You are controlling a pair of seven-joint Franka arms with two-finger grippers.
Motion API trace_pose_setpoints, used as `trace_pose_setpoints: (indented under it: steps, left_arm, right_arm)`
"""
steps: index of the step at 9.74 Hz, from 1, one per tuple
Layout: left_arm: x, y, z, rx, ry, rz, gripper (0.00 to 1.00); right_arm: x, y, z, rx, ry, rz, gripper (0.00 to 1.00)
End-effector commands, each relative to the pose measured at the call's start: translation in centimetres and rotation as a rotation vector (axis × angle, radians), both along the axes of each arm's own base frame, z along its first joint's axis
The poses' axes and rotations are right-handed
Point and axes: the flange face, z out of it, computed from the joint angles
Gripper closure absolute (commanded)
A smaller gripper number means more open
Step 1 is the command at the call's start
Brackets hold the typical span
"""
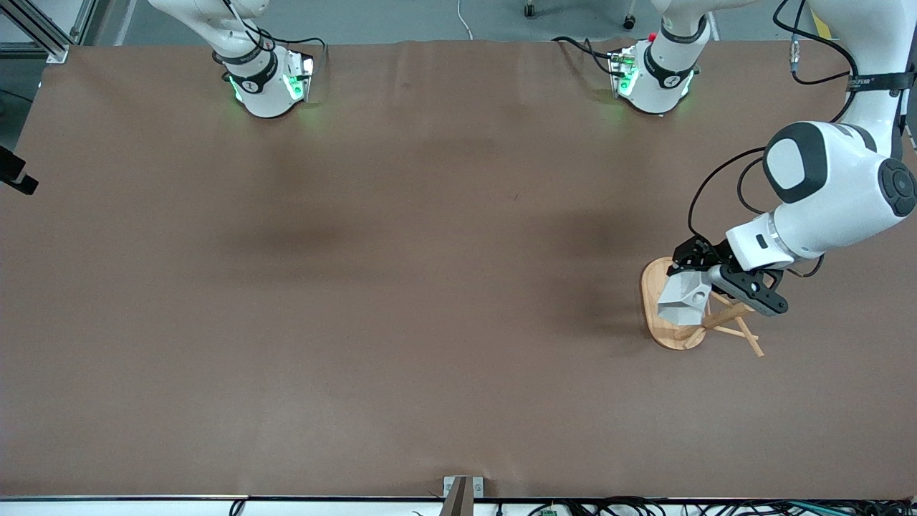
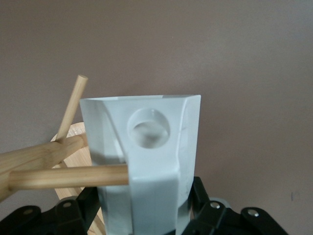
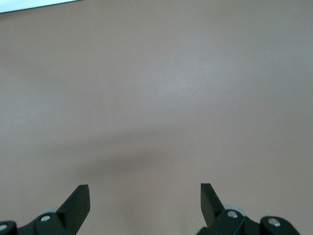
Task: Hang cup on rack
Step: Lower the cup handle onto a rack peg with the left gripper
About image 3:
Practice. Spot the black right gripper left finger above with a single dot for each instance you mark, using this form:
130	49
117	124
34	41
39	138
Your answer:
73	215

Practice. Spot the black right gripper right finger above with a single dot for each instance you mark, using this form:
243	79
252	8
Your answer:
212	213

